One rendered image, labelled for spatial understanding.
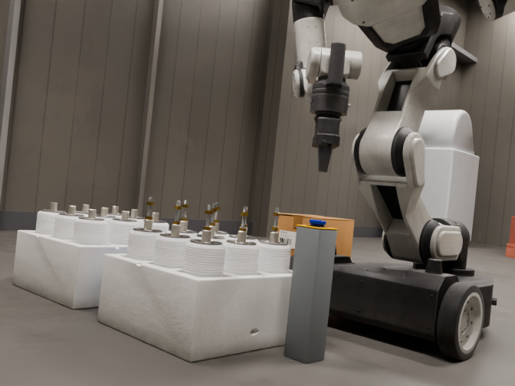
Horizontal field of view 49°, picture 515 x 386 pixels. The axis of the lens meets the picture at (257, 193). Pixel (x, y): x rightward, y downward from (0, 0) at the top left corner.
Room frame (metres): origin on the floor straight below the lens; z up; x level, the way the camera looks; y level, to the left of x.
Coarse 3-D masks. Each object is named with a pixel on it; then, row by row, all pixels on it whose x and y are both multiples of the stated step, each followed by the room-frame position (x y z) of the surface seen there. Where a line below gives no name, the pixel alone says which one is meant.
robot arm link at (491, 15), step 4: (480, 0) 1.33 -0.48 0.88; (484, 0) 1.30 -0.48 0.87; (488, 0) 1.28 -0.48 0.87; (492, 0) 1.27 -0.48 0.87; (480, 4) 1.34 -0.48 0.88; (484, 4) 1.31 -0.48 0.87; (488, 4) 1.29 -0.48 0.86; (492, 4) 1.28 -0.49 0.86; (484, 8) 1.32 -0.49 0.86; (488, 8) 1.30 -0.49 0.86; (492, 8) 1.28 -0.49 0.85; (496, 8) 1.28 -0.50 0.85; (484, 12) 1.33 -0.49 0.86; (488, 12) 1.31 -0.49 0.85; (492, 12) 1.29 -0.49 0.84; (496, 12) 1.29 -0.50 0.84; (488, 16) 1.32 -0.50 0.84; (492, 16) 1.30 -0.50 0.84; (496, 16) 1.30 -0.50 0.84; (492, 20) 1.32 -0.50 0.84
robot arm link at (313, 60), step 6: (312, 48) 1.32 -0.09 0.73; (318, 48) 1.32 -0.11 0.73; (312, 54) 1.31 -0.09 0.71; (318, 54) 1.31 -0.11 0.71; (312, 60) 1.31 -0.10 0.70; (318, 60) 1.31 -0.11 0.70; (306, 66) 1.41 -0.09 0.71; (312, 66) 1.31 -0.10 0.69; (318, 66) 1.31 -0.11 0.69; (306, 72) 1.40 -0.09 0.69; (312, 72) 1.33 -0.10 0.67; (318, 72) 1.33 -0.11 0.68; (306, 78) 1.39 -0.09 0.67; (312, 78) 1.37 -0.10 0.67
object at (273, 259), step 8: (264, 248) 1.45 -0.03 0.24; (272, 248) 1.45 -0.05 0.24; (280, 248) 1.45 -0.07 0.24; (288, 248) 1.47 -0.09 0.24; (264, 256) 1.45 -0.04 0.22; (272, 256) 1.45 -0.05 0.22; (280, 256) 1.45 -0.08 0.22; (288, 256) 1.47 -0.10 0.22; (264, 264) 1.45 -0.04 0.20; (272, 264) 1.44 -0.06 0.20; (280, 264) 1.45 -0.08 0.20; (288, 264) 1.47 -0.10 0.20; (264, 272) 1.45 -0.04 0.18; (272, 272) 1.45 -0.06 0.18; (280, 272) 1.45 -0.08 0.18; (288, 272) 1.49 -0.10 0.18
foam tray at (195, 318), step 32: (128, 288) 1.40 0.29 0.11; (160, 288) 1.31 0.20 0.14; (192, 288) 1.23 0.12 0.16; (224, 288) 1.27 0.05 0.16; (256, 288) 1.35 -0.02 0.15; (288, 288) 1.43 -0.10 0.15; (128, 320) 1.39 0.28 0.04; (160, 320) 1.30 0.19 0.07; (192, 320) 1.22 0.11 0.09; (224, 320) 1.28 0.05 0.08; (256, 320) 1.35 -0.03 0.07; (192, 352) 1.22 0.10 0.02; (224, 352) 1.28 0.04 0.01
